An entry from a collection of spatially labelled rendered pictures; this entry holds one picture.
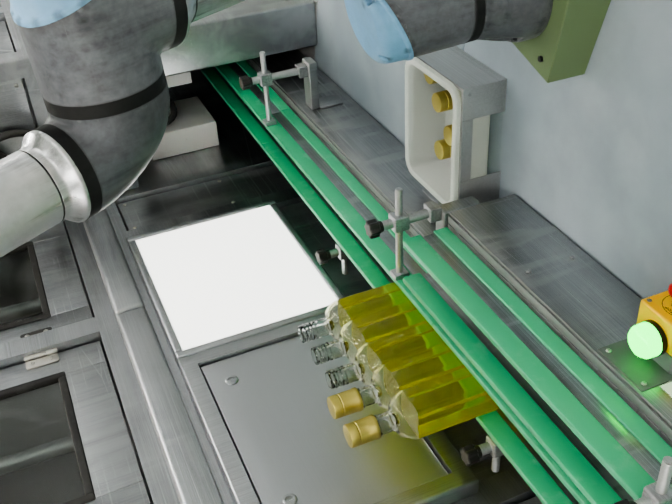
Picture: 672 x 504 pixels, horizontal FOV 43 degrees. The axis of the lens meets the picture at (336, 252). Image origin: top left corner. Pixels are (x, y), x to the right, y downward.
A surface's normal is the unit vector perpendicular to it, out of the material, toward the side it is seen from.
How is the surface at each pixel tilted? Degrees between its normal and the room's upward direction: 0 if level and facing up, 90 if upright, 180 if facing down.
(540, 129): 0
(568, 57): 90
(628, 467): 90
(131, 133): 100
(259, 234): 90
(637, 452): 90
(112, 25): 105
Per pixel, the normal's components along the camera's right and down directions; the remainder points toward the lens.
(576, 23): 0.39, 0.72
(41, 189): 0.65, -0.06
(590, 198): -0.92, 0.26
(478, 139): 0.39, 0.51
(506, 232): -0.05, -0.82
